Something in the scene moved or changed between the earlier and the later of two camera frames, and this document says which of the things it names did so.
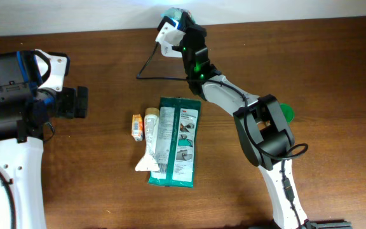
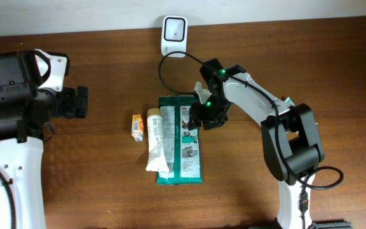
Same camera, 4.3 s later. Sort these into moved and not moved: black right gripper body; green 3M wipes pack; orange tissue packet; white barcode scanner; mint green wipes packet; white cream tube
Moved: black right gripper body; mint green wipes packet; white cream tube; green 3M wipes pack
Not moved: white barcode scanner; orange tissue packet
